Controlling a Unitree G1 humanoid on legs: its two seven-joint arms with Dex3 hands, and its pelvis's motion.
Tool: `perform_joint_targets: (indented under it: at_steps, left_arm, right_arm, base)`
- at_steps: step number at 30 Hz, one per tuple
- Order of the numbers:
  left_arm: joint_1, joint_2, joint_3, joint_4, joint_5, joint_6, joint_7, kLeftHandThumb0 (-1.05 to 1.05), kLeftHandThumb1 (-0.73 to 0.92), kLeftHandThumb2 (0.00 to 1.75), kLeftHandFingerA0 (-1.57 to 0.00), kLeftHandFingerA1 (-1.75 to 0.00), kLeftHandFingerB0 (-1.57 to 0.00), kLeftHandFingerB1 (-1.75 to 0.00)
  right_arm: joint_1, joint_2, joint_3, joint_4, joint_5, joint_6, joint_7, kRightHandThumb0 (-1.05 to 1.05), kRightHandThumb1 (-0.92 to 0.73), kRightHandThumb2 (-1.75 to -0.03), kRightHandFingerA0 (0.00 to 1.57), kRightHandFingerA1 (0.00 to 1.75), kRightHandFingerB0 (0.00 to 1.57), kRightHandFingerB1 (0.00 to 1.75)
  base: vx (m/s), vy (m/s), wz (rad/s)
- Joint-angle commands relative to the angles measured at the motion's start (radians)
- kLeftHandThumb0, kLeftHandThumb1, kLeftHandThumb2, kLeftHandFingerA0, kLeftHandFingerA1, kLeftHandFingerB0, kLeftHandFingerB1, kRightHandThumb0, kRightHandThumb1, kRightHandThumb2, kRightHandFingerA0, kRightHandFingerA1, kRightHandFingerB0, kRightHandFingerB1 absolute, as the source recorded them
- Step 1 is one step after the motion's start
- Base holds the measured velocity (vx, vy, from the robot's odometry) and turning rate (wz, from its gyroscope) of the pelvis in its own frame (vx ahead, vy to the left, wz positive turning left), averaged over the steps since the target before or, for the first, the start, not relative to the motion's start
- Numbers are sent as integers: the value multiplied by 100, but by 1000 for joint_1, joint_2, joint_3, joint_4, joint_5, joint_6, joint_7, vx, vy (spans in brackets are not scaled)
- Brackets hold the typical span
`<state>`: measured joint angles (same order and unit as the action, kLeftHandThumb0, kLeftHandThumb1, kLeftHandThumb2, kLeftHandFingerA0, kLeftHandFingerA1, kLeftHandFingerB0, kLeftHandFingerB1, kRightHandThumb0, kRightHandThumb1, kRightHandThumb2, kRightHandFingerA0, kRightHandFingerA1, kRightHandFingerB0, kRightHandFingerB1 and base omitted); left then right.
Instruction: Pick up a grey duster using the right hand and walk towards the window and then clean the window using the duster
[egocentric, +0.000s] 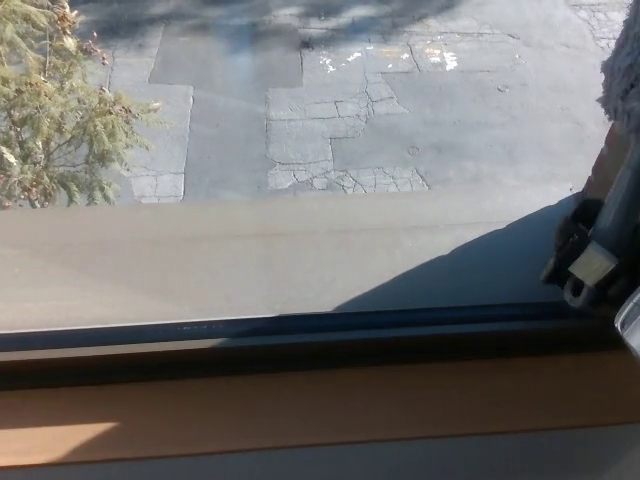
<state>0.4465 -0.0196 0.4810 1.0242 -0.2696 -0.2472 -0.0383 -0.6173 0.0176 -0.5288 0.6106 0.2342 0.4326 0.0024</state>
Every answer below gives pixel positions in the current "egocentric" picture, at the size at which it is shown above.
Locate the wooden window sill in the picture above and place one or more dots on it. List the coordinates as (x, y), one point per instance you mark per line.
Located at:
(300, 415)

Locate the dark brown window frame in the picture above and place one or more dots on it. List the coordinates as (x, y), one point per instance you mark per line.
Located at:
(300, 345)

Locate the green conifer tree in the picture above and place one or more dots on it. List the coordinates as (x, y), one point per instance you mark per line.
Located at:
(50, 115)

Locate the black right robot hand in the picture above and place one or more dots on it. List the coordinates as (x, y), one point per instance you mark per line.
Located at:
(575, 235)

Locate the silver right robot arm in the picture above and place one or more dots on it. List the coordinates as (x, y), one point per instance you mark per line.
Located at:
(631, 320)

